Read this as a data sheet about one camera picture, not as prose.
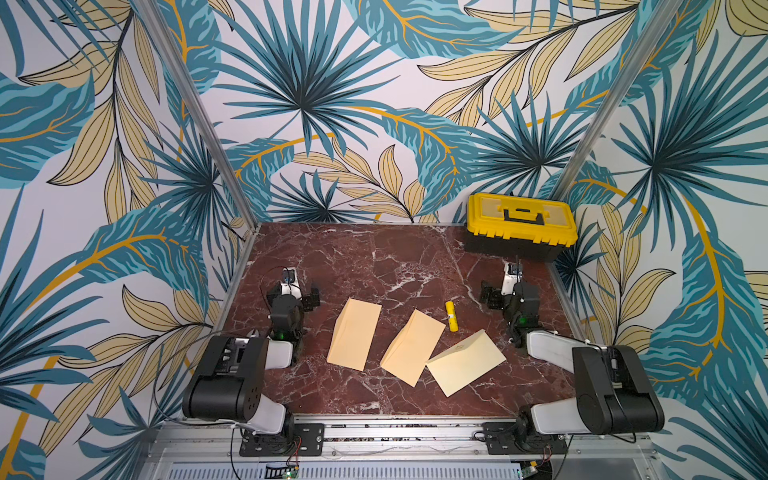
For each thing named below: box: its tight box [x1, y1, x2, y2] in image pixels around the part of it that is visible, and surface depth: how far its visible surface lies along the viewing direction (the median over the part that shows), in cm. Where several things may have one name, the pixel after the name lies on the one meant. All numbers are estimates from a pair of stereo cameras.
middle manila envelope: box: [380, 309, 447, 388], surface depth 90 cm
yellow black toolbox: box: [464, 192, 578, 263], surface depth 102 cm
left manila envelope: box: [327, 297, 382, 371], surface depth 93 cm
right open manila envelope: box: [425, 329, 507, 398], surface depth 88 cm
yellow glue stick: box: [445, 301, 459, 332], surface depth 96 cm
